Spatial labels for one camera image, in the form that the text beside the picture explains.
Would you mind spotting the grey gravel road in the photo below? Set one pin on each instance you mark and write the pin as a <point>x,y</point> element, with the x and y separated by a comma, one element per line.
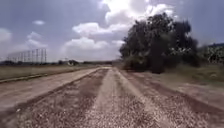
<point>110,103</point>

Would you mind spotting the distant tree line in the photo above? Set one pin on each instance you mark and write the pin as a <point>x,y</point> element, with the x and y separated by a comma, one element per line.
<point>66,62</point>

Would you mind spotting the dry grass field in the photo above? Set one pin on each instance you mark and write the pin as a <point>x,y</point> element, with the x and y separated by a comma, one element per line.
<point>33,70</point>

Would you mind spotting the grass verge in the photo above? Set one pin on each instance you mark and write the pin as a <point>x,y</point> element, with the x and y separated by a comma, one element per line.
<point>196,74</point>

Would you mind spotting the large dark tree clump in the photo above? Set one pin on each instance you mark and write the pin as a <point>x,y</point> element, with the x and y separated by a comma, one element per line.
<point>156,43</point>

